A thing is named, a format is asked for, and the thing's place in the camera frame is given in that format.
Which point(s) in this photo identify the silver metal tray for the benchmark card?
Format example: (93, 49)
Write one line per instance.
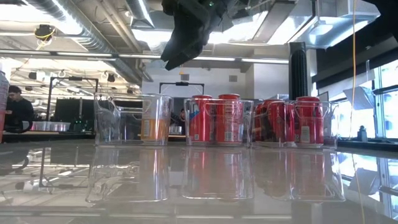
(51, 126)

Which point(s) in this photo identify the silver and red soda can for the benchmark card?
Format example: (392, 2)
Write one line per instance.
(3, 109)

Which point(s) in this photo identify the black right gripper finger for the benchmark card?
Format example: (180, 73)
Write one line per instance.
(189, 53)
(186, 34)

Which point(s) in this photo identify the grey rectangular ceiling duct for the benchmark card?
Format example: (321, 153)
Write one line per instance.
(155, 20)

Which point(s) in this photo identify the wooden background desk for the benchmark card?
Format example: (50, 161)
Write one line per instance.
(177, 136)

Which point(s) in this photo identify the long ceiling light bar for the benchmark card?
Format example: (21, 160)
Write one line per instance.
(233, 59)

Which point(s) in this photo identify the grey square wall vent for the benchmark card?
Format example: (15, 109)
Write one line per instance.
(233, 78)
(185, 77)

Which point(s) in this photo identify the silver and orange soda can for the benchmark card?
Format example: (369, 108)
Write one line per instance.
(154, 127)

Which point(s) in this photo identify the large silver box duct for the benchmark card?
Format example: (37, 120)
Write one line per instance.
(342, 28)

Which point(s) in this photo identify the black monitor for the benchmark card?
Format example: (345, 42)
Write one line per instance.
(71, 110)

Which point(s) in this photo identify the black metal frame stand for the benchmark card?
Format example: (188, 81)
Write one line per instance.
(74, 78)
(182, 83)

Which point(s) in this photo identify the black round ceiling device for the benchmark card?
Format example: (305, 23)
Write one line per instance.
(43, 31)

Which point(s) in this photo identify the narrow silver spiral duct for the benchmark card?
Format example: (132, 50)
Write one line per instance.
(140, 12)

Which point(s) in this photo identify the small dark bottle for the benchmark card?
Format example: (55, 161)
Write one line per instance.
(362, 134)

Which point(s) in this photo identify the person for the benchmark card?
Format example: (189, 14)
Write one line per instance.
(181, 117)
(20, 112)

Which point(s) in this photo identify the white hanging sheet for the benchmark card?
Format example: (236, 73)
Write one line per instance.
(360, 98)

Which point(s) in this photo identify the clear plastic bin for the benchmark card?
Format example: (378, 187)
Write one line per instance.
(331, 137)
(247, 137)
(124, 137)

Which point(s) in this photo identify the red strawberry Fanta can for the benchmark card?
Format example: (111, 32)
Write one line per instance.
(200, 124)
(228, 124)

